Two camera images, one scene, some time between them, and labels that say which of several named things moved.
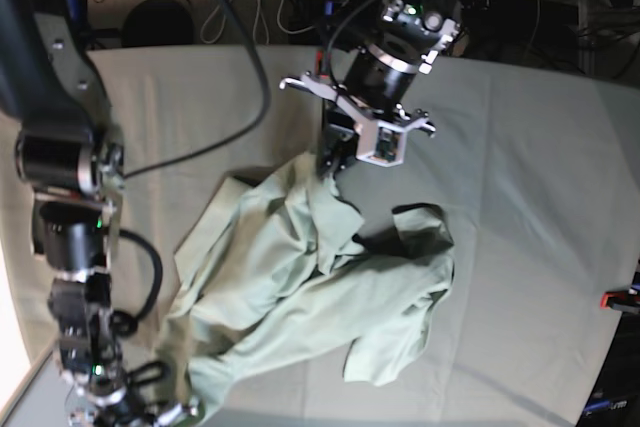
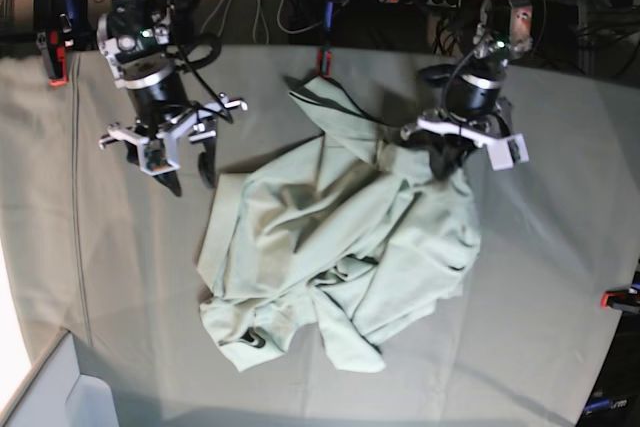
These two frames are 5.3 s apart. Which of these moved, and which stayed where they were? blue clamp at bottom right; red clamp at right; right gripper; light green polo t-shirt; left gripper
Moved: left gripper; right gripper; light green polo t-shirt
Stayed: red clamp at right; blue clamp at bottom right
